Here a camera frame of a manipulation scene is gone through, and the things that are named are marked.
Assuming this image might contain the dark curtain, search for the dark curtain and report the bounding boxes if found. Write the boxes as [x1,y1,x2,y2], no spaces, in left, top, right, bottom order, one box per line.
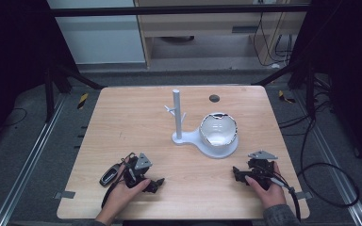
[287,0,362,173]
[0,0,79,152]

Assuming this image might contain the black hanging cables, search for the black hanging cables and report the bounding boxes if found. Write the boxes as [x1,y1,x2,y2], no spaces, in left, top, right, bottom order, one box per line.
[252,11,294,68]

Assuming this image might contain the person's left hand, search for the person's left hand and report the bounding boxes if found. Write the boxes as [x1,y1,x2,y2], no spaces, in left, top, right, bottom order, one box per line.
[105,157,152,213]

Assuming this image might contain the black looped floor cable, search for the black looped floor cable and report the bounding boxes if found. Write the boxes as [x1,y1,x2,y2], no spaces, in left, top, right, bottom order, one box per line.
[297,116,361,208]

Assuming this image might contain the white cabinet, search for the white cabinet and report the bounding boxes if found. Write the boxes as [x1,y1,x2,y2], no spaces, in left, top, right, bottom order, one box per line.
[46,0,146,66]

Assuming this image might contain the black horizontal frame bar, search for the black horizontal frame bar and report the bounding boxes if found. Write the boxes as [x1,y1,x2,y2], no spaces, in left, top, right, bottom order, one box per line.
[48,4,311,18]

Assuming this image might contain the person's right hand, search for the person's right hand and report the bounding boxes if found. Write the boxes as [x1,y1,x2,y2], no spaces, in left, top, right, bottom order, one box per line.
[244,161,288,210]

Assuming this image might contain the metal floor rail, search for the metal floor rail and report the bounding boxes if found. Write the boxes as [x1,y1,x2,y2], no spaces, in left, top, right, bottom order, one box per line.
[294,89,362,226]
[0,93,68,226]

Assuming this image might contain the right hand-held gripper cable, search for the right hand-held gripper cable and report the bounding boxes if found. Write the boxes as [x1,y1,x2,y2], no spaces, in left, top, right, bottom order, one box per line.
[259,166,303,222]

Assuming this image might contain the black frame stand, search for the black frame stand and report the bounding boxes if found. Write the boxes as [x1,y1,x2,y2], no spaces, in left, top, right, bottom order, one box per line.
[251,57,317,121]
[42,61,106,124]

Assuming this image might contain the white key holder stand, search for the white key holder stand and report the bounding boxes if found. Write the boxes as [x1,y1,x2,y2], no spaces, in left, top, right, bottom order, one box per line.
[164,89,239,159]

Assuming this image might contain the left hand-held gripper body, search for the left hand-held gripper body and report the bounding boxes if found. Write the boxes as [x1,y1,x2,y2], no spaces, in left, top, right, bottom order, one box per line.
[123,152,154,189]

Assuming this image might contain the thin black floor cable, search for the thin black floor cable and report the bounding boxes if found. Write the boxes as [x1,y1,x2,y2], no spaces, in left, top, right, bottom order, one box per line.
[0,107,28,129]

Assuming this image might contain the yellow black striped tape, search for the yellow black striped tape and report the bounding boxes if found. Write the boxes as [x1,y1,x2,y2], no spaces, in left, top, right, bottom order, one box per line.
[277,89,297,105]
[76,92,90,110]

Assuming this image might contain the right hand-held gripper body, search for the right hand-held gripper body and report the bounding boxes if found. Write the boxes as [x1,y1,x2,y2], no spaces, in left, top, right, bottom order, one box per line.
[246,150,279,190]

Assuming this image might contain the grey tape piece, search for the grey tape piece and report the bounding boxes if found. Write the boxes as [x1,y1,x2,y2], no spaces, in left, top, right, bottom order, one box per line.
[294,190,314,201]
[53,190,76,201]

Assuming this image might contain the white ceramic bowl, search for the white ceramic bowl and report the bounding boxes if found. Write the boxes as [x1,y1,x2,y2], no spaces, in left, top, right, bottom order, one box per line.
[199,112,239,147]

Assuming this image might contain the black car key fob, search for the black car key fob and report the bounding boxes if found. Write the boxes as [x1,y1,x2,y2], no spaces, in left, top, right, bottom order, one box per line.
[99,162,123,187]

